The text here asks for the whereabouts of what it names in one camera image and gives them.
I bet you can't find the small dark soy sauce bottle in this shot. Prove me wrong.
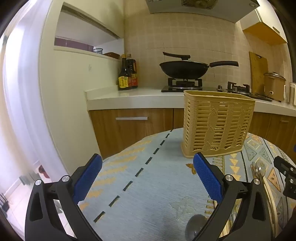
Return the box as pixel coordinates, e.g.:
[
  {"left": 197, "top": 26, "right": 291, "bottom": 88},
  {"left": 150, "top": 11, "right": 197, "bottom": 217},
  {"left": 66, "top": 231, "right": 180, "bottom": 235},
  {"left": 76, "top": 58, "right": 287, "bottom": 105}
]
[{"left": 118, "top": 54, "right": 130, "bottom": 91}]

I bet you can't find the glass wok lid black handle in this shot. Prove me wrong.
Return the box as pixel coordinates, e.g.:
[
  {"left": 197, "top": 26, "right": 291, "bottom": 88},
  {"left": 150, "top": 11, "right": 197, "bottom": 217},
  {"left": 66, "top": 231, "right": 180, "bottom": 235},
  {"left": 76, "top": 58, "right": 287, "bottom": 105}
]
[{"left": 162, "top": 51, "right": 191, "bottom": 62}]

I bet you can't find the grey range hood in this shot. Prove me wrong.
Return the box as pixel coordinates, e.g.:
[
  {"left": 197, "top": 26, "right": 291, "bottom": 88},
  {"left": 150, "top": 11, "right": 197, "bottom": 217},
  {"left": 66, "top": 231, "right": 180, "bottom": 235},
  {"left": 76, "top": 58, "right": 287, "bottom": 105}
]
[{"left": 146, "top": 0, "right": 259, "bottom": 23}]

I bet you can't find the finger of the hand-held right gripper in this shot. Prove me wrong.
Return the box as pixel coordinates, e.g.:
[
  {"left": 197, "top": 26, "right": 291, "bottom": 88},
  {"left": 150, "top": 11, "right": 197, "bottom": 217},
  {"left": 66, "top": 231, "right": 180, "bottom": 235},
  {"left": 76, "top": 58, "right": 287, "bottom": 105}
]
[{"left": 274, "top": 156, "right": 296, "bottom": 197}]

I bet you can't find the large dark sauce bottle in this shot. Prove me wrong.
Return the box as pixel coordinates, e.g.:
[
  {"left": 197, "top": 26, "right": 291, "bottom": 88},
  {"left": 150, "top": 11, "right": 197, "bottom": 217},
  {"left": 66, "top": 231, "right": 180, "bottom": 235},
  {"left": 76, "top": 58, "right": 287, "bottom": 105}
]
[{"left": 126, "top": 54, "right": 138, "bottom": 89}]

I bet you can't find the white electric kettle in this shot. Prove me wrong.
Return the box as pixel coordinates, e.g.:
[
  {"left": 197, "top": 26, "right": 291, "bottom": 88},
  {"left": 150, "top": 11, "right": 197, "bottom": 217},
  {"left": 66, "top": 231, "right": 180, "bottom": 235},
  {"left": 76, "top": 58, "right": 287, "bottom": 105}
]
[{"left": 284, "top": 82, "right": 296, "bottom": 105}]

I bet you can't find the white kitchen countertop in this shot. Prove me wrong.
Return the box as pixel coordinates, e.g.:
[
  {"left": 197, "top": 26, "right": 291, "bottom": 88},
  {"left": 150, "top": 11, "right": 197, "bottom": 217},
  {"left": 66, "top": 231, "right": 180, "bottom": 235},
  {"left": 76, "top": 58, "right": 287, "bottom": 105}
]
[{"left": 84, "top": 87, "right": 296, "bottom": 114}]

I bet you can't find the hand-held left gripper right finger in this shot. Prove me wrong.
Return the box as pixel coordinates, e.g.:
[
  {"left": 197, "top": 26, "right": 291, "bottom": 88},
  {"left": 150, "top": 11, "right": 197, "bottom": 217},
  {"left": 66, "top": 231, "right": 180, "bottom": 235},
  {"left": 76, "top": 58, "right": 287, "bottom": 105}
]
[{"left": 193, "top": 152, "right": 275, "bottom": 241}]

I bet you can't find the beige rice cooker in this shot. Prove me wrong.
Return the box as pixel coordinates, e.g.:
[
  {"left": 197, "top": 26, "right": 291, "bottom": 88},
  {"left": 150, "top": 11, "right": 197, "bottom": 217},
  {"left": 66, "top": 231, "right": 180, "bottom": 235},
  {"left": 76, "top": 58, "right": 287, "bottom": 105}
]
[{"left": 264, "top": 72, "right": 287, "bottom": 102}]

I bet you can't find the beige plastic utensil basket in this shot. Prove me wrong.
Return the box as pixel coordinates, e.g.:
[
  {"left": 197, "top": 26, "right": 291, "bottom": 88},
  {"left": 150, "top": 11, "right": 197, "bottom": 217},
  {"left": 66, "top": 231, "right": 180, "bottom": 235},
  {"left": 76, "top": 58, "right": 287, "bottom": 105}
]
[{"left": 181, "top": 90, "right": 256, "bottom": 158}]

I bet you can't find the white and yellow wall cabinet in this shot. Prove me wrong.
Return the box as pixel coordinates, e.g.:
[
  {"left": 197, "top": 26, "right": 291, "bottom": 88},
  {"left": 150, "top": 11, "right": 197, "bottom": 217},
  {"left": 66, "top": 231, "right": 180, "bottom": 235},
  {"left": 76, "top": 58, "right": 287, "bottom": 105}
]
[{"left": 239, "top": 9, "right": 288, "bottom": 45}]

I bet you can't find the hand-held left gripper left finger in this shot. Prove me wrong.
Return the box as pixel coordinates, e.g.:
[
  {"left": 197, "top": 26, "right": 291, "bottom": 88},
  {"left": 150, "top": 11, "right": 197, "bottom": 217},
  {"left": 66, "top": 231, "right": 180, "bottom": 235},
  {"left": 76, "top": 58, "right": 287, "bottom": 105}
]
[{"left": 25, "top": 153, "right": 103, "bottom": 241}]

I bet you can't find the silver drawer handle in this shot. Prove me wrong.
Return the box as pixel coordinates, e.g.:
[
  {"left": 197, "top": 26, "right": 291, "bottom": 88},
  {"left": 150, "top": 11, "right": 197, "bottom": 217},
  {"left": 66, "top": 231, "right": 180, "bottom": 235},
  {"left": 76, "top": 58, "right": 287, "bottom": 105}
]
[{"left": 116, "top": 116, "right": 148, "bottom": 121}]

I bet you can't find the black wok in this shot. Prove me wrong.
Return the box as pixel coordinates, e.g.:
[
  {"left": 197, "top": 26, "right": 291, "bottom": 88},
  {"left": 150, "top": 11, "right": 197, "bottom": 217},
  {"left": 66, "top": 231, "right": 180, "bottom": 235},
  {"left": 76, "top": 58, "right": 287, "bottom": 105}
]
[{"left": 159, "top": 61, "right": 239, "bottom": 79}]

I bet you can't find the cream chopstick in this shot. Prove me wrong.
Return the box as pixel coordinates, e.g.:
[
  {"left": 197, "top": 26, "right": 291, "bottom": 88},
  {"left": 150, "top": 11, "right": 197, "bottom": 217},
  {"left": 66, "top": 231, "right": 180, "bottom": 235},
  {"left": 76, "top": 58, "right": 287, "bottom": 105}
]
[{"left": 260, "top": 177, "right": 279, "bottom": 234}]

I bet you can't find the patterned blue tablecloth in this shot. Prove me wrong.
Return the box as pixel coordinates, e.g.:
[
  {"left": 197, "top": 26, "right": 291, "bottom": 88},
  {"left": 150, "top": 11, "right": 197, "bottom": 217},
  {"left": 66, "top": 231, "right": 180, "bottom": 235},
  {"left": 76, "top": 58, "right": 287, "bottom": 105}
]
[{"left": 77, "top": 127, "right": 296, "bottom": 241}]

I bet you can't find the black gas stove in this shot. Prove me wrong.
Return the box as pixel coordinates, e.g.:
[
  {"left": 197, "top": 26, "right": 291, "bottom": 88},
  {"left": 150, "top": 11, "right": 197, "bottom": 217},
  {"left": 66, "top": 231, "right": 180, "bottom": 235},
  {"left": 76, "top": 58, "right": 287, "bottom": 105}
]
[{"left": 161, "top": 78, "right": 273, "bottom": 102}]

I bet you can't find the wooden cutting board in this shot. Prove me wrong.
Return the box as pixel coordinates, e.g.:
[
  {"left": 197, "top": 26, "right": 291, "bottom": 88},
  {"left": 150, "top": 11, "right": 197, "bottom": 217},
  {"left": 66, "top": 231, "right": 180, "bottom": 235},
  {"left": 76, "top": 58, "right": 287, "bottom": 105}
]
[{"left": 248, "top": 51, "right": 269, "bottom": 94}]

